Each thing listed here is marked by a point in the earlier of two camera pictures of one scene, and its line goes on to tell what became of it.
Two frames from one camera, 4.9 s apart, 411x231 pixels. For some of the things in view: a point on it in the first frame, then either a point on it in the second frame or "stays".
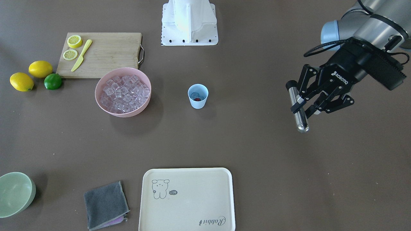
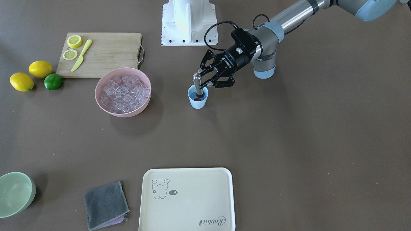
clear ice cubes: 122,94 stays
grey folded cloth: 106,206 stays
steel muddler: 301,117 -> 196,77
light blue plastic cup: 198,93 stays
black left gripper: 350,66 -> 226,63
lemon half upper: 74,41 stays
